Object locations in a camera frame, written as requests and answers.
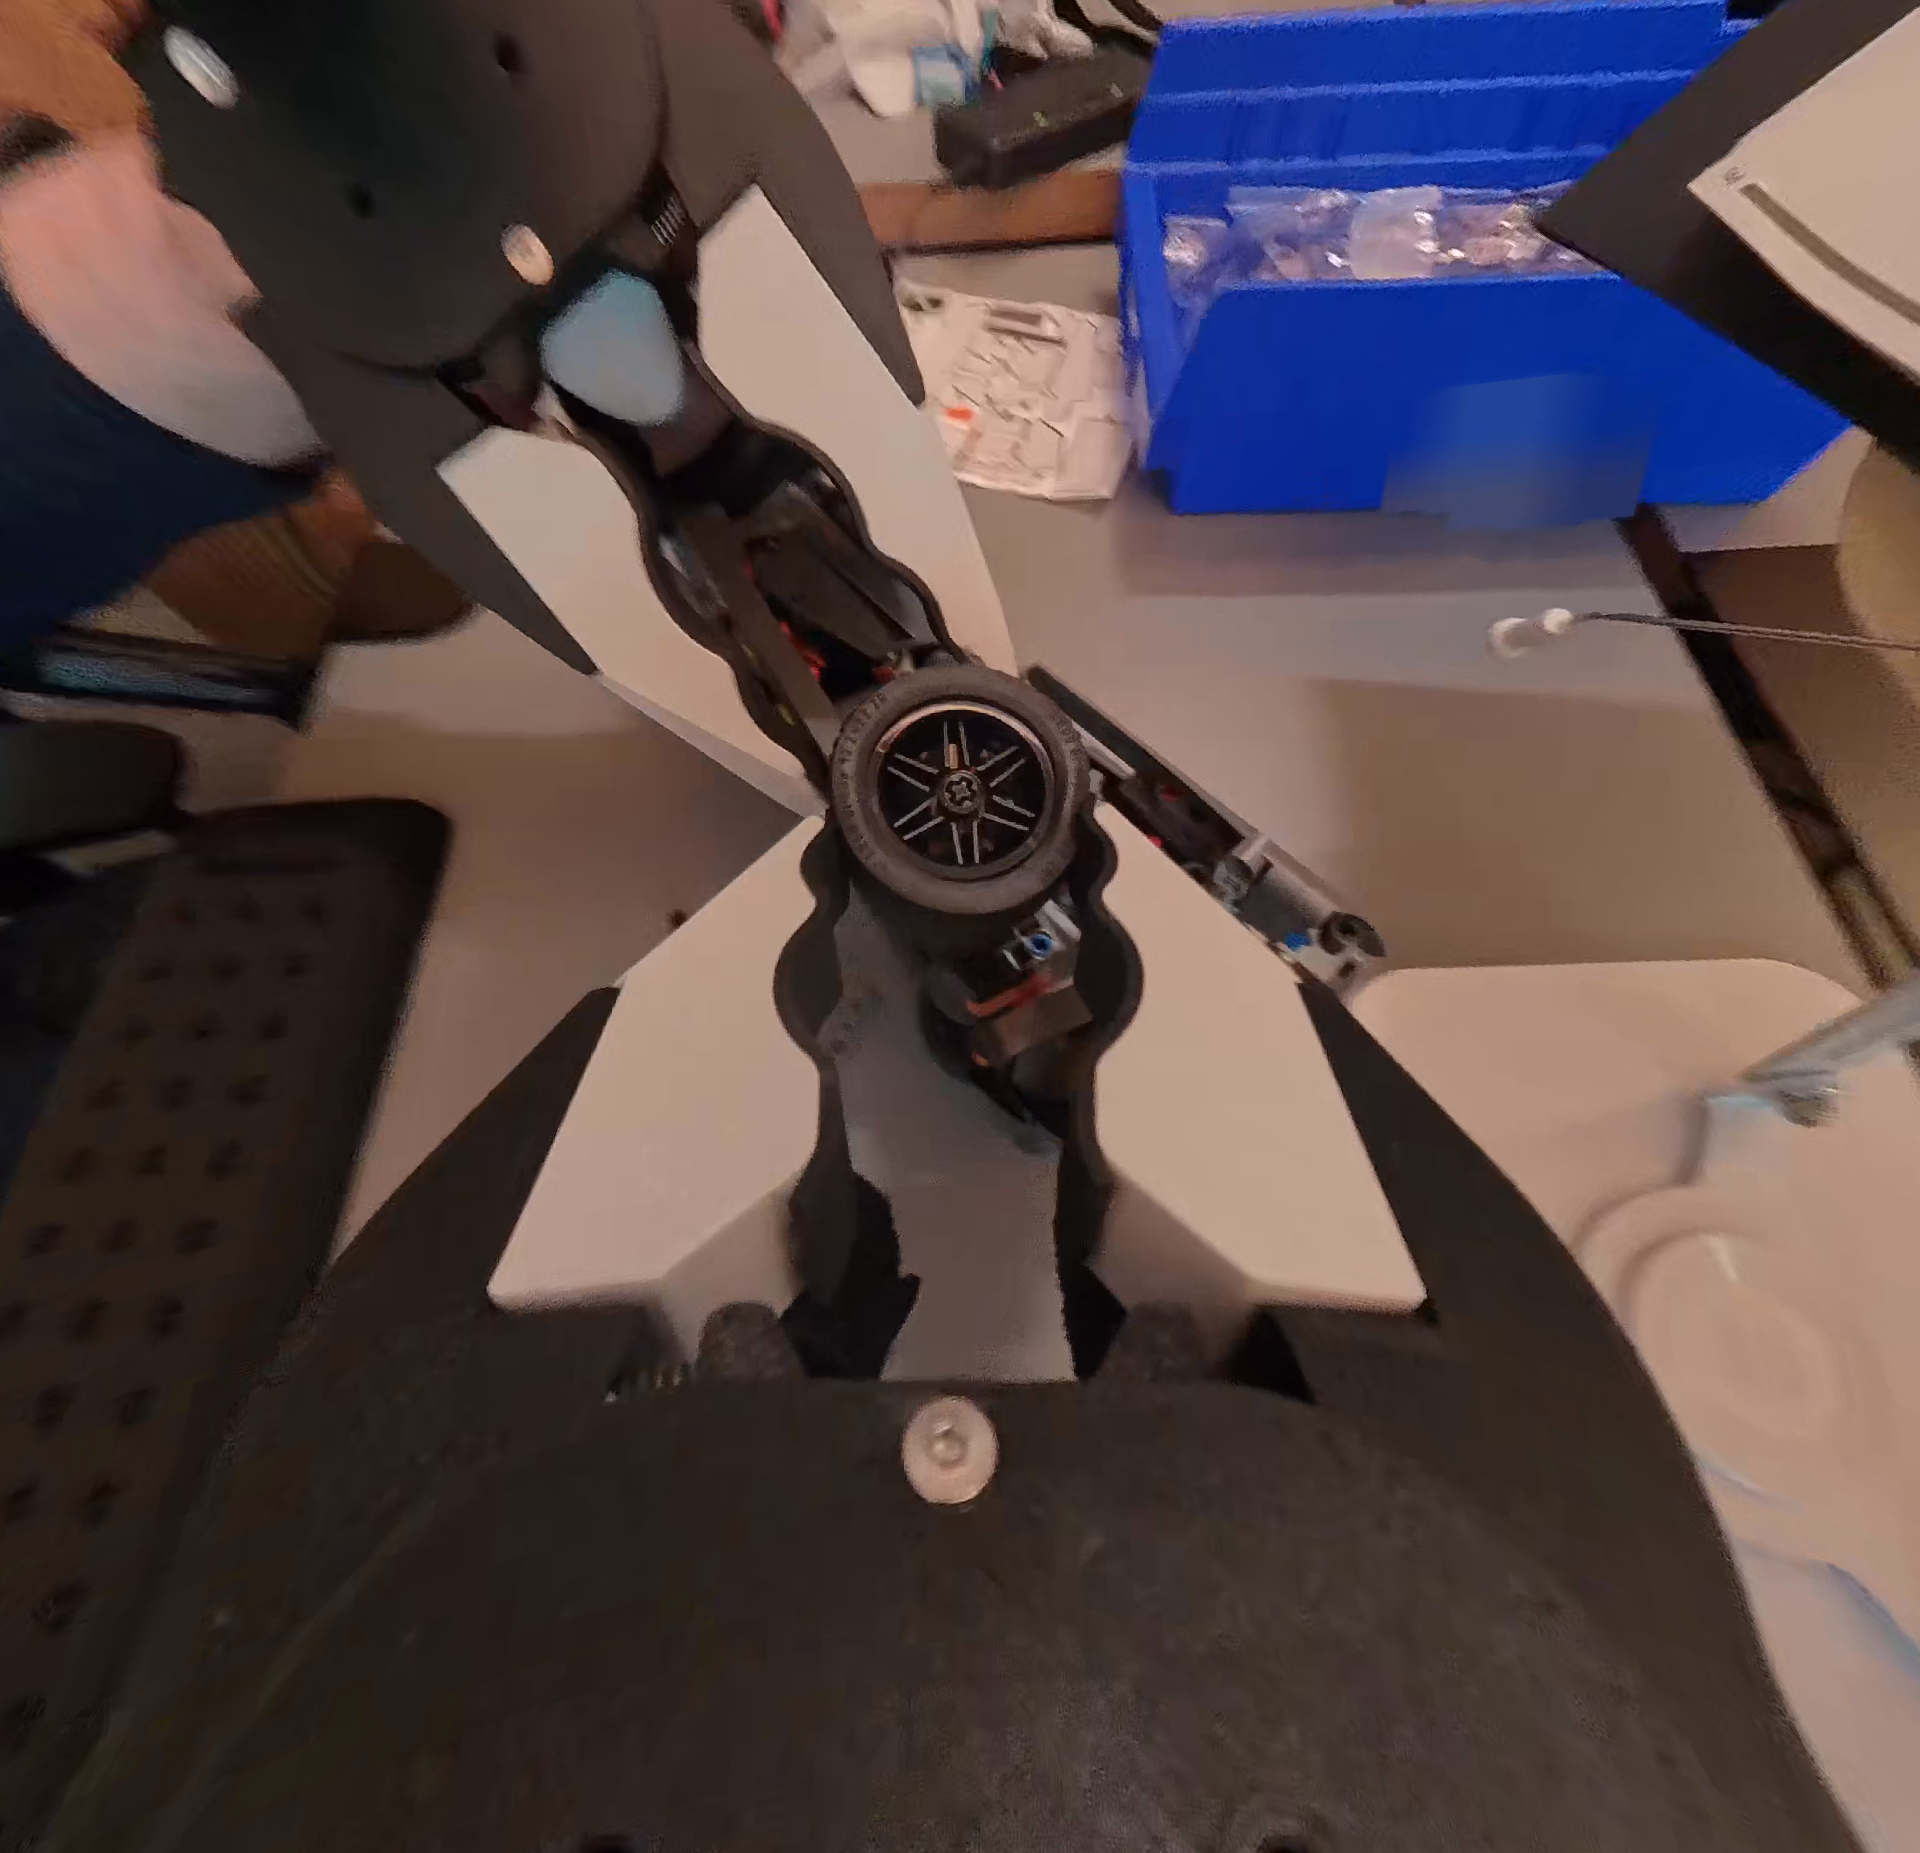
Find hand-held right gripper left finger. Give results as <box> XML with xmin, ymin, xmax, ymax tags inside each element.
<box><xmin>491</xmin><ymin>818</ymin><xmax>918</xmax><ymax>1373</ymax></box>

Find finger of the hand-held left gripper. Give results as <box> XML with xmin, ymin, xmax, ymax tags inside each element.
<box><xmin>681</xmin><ymin>188</ymin><xmax>1021</xmax><ymax>672</ymax></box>
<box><xmin>439</xmin><ymin>417</ymin><xmax>843</xmax><ymax>822</ymax></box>

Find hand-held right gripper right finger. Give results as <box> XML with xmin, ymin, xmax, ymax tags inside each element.
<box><xmin>1060</xmin><ymin>836</ymin><xmax>1423</xmax><ymax>1370</ymax></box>

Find grey lego car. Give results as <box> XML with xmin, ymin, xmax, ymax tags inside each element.
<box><xmin>644</xmin><ymin>419</ymin><xmax>1387</xmax><ymax>1135</ymax></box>

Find person's left forearm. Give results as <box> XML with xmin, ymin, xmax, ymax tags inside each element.
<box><xmin>0</xmin><ymin>285</ymin><xmax>340</xmax><ymax>655</ymax></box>

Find clear bags of lego pieces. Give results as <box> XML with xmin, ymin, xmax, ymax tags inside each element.
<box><xmin>1163</xmin><ymin>181</ymin><xmax>1628</xmax><ymax>302</ymax></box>

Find lego instruction book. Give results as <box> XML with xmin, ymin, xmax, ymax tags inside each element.
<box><xmin>1543</xmin><ymin>0</ymin><xmax>1920</xmax><ymax>468</ymax></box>

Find person's left hand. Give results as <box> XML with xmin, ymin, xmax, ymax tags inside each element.
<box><xmin>0</xmin><ymin>158</ymin><xmax>326</xmax><ymax>472</ymax></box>

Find printed instruction sheet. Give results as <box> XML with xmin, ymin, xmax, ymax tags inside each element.
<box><xmin>897</xmin><ymin>279</ymin><xmax>1136</xmax><ymax>502</ymax></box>

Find white book stand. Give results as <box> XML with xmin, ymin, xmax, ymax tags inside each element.
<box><xmin>1342</xmin><ymin>957</ymin><xmax>1920</xmax><ymax>1853</ymax></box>

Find blue storage bin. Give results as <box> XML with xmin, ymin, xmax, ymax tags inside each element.
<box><xmin>1116</xmin><ymin>0</ymin><xmax>1862</xmax><ymax>520</ymax></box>

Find white plastic wrapper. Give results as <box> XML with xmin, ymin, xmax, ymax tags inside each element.
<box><xmin>809</xmin><ymin>0</ymin><xmax>977</xmax><ymax>116</ymax></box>

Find black perforated pad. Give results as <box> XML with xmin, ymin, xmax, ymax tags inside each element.
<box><xmin>0</xmin><ymin>801</ymin><xmax>452</xmax><ymax>1853</ymax></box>

